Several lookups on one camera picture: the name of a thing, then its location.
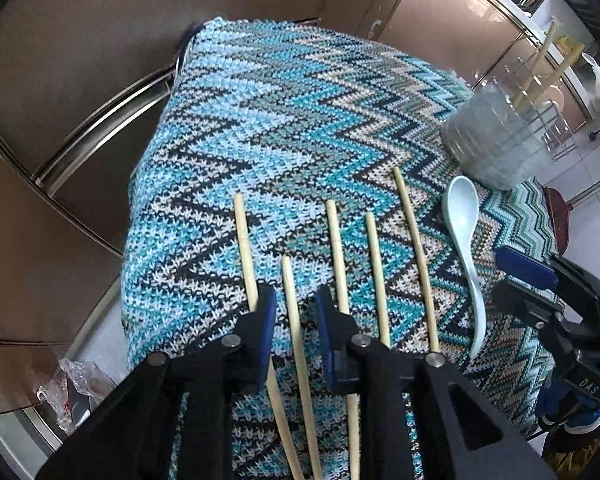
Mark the blue shoe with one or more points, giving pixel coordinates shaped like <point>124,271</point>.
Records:
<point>575,417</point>

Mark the clear plastic utensil holder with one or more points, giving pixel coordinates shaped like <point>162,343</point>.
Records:
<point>490,145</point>

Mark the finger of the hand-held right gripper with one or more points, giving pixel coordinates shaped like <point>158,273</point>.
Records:
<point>525,264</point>
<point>522,300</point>

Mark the zigzag knitted tablecloth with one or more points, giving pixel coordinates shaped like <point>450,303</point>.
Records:
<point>280,110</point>

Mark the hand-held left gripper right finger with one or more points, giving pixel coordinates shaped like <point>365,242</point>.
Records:
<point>325,320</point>

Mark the light blue spoon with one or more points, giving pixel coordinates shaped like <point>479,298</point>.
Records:
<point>460,200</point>

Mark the metal mop poles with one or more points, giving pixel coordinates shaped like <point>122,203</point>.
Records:
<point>592,187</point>

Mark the bamboo chopstick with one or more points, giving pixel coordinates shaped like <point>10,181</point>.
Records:
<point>337,260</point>
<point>540,57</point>
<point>560,67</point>
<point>245,250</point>
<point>377,280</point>
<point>415,250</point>
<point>295,320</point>

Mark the crumpled plastic bag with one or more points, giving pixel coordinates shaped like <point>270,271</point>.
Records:
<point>80,385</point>

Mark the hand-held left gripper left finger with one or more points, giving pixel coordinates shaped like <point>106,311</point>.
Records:
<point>266,310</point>

